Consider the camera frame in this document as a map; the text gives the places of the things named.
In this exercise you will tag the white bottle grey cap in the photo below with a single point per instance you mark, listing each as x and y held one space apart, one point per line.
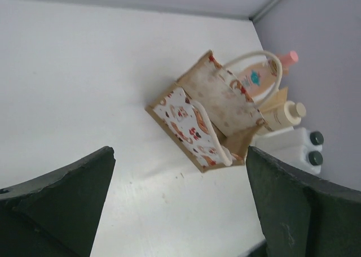
313 140
307 160

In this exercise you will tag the cream wide-cap bottle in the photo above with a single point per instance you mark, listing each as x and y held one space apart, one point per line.
286 115

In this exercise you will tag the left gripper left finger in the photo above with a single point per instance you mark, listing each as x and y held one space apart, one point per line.
58 213

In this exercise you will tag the brown canvas bag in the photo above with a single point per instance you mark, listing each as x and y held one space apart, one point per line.
209 113

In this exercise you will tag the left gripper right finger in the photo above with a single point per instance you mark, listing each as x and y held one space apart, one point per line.
302 214

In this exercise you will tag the white bottle grey cap front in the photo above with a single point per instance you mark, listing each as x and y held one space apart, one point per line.
307 160

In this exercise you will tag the peach pink-capped bottle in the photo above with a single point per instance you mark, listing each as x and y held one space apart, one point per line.
257 79

